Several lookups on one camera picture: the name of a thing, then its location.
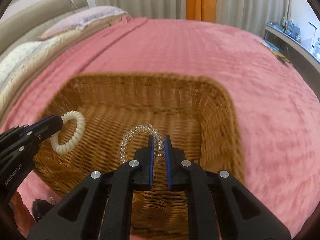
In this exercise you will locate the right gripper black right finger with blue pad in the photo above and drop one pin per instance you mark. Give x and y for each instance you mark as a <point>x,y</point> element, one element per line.
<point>219,206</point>

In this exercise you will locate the small items on bed edge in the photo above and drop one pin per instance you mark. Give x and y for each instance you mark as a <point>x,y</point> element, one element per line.
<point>280,57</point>

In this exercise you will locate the pink bed blanket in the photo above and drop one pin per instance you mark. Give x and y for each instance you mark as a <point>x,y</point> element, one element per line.
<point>276,110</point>

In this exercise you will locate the orange curtain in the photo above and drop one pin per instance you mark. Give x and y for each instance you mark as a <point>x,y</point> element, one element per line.
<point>201,10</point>

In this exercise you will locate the brown wicker basket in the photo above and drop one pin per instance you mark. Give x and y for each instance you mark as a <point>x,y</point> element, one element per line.
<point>121,112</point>

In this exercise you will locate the lilac pillow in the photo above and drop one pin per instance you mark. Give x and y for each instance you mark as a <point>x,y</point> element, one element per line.
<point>82,19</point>

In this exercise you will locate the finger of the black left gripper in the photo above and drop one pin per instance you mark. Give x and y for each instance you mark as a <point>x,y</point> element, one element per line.
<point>44,128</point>

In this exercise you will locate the white floral pillow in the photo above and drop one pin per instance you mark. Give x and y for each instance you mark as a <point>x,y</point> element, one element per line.
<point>24,63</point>

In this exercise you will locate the grey side desk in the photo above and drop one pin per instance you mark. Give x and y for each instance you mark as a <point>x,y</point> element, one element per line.
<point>303,60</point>

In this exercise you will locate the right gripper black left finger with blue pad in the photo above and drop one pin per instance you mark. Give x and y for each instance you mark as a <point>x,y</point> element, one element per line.
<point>100,206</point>

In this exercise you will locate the beige padded headboard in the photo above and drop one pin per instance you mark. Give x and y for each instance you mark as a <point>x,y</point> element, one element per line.
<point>29,24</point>

